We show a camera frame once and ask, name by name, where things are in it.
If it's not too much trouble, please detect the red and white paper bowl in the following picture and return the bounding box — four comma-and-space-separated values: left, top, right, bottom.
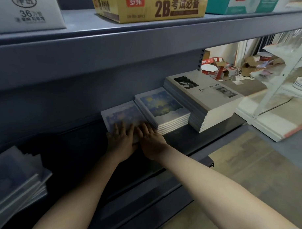
257, 52, 274, 63

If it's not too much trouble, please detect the person's left hand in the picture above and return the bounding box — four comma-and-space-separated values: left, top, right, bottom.
106, 121, 141, 159

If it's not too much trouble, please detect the white cardboard box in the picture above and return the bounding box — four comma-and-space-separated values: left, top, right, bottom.
0, 0, 67, 34

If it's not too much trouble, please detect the red and white carton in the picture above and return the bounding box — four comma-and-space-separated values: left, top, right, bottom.
203, 56, 237, 81

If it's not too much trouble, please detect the person's right hand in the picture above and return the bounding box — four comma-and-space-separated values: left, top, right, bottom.
134, 121, 168, 161

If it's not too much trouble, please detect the stack of yellow-blue painted notebooks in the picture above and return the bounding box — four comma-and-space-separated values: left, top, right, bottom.
134, 86, 192, 136

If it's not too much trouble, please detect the stack of pale blue notebooks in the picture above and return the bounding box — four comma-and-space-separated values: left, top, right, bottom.
0, 144, 55, 219

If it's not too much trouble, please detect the teal and white box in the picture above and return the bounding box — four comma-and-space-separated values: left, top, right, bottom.
204, 0, 286, 16

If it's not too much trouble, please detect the person's right forearm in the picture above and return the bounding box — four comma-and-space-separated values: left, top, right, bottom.
156, 139, 302, 229

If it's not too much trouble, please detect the person's left forearm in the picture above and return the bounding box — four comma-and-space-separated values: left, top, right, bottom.
21, 149, 140, 229

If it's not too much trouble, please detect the red and white paper bucket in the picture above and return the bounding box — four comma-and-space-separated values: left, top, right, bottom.
200, 64, 219, 79

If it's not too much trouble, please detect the white metal shelf unit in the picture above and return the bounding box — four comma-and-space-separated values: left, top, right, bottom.
232, 28, 302, 144

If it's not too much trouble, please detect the stack of large grey notebooks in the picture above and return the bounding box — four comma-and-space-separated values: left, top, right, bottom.
163, 68, 246, 135

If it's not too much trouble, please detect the yellow cardboard box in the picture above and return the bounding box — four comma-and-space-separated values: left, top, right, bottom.
91, 0, 211, 25

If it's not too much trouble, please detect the grey metal shelf unit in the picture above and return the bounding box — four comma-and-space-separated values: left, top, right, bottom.
0, 1, 302, 229

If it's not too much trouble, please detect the stack of purple-cover notebooks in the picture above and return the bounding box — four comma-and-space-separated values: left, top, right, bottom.
100, 100, 149, 145

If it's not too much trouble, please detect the brown cardboard piece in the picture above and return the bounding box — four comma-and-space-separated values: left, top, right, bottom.
240, 55, 264, 76

